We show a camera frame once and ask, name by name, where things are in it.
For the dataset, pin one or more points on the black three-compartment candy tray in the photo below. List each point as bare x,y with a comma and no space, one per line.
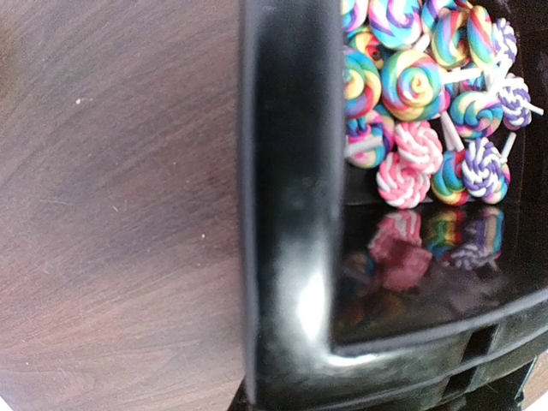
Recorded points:
352,304

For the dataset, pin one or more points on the pile of swirl lollipops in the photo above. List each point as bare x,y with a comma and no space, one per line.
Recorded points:
432,104

